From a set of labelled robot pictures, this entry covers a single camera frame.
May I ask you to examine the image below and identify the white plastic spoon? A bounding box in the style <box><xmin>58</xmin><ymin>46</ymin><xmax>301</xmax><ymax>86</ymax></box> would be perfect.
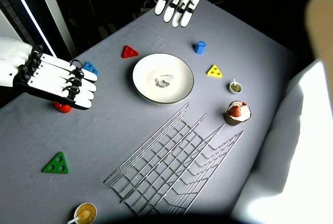
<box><xmin>67</xmin><ymin>210</ymin><xmax>91</xmax><ymax>224</ymax></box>

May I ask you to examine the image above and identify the tan blurry panel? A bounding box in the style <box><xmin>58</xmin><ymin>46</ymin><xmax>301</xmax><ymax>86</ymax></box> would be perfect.
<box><xmin>304</xmin><ymin>0</ymin><xmax>333</xmax><ymax>60</ymax></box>

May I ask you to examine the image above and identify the blue triangle block with holes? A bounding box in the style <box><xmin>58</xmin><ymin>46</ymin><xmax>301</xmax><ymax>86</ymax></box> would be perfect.
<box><xmin>82</xmin><ymin>61</ymin><xmax>100</xmax><ymax>76</ymax></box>

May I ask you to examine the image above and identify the white cup with yellow filling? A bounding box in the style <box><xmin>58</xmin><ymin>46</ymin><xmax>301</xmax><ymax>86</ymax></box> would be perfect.
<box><xmin>73</xmin><ymin>202</ymin><xmax>98</xmax><ymax>224</ymax></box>

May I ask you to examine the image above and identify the red cylinder block white cross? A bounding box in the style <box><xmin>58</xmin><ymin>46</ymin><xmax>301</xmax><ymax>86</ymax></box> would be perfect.
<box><xmin>54</xmin><ymin>101</ymin><xmax>72</xmax><ymax>114</ymax></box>

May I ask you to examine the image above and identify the small white sauce cup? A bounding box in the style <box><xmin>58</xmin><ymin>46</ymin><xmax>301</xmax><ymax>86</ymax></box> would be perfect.
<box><xmin>228</xmin><ymin>81</ymin><xmax>244</xmax><ymax>95</ymax></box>

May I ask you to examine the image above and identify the white frame post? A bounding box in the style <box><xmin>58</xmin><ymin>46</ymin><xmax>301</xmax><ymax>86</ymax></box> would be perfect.
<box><xmin>5</xmin><ymin>0</ymin><xmax>79</xmax><ymax>58</ymax></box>

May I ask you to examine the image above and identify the blue hexagonal block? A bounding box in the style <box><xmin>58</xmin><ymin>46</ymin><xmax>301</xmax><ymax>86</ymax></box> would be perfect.
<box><xmin>194</xmin><ymin>40</ymin><xmax>207</xmax><ymax>55</ymax></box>

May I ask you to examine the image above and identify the yellow triangle block with holes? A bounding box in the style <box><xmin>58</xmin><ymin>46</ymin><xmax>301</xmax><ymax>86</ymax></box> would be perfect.
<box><xmin>207</xmin><ymin>64</ymin><xmax>223</xmax><ymax>79</ymax></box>

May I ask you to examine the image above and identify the green triangle block with holes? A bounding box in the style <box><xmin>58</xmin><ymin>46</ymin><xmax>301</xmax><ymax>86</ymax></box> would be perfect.
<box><xmin>42</xmin><ymin>151</ymin><xmax>70</xmax><ymax>175</ymax></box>

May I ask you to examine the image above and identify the red triangle block with holes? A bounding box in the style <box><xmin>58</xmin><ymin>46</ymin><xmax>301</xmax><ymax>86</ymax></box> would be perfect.
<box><xmin>121</xmin><ymin>45</ymin><xmax>139</xmax><ymax>59</ymax></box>

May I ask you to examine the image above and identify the silver wire dish rack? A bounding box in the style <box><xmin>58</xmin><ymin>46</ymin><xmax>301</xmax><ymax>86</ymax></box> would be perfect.
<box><xmin>103</xmin><ymin>102</ymin><xmax>245</xmax><ymax>217</ymax></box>

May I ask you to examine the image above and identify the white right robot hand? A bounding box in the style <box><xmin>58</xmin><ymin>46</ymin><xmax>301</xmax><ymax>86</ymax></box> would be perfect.
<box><xmin>0</xmin><ymin>35</ymin><xmax>98</xmax><ymax>110</ymax></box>

